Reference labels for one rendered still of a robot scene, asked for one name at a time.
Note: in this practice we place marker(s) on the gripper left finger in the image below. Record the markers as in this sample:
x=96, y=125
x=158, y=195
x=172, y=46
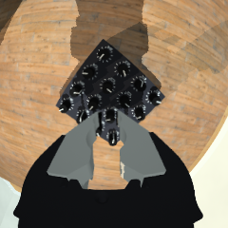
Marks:
x=69, y=157

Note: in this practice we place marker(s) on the black knob box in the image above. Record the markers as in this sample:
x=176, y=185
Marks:
x=107, y=89

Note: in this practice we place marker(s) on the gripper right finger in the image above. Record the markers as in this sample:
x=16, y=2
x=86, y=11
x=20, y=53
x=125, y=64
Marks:
x=145, y=157

